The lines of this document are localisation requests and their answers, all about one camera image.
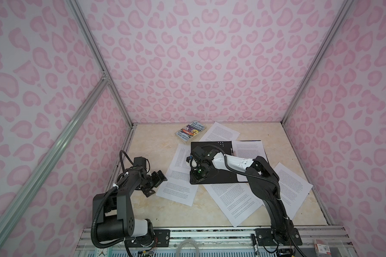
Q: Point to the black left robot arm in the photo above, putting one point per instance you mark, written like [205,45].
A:
[113,219]

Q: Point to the printed paper sheet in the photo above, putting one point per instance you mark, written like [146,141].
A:
[245,150]
[219,132]
[294,189]
[179,162]
[236,201]
[177,188]

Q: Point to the colourful paperback book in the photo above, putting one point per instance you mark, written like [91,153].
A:
[190,131]

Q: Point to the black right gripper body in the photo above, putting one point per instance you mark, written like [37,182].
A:
[200,173]

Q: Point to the white and black folder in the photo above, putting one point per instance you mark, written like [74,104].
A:
[226,174]

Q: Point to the clear box with label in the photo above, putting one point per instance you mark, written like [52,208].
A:
[322,248]

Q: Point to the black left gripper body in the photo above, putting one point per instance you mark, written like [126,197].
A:
[148,184]

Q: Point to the black marker pen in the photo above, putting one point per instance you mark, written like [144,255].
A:
[254,245]

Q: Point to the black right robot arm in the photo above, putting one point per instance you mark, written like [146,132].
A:
[263,181]

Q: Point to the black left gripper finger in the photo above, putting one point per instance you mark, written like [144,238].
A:
[158,177]
[148,191]

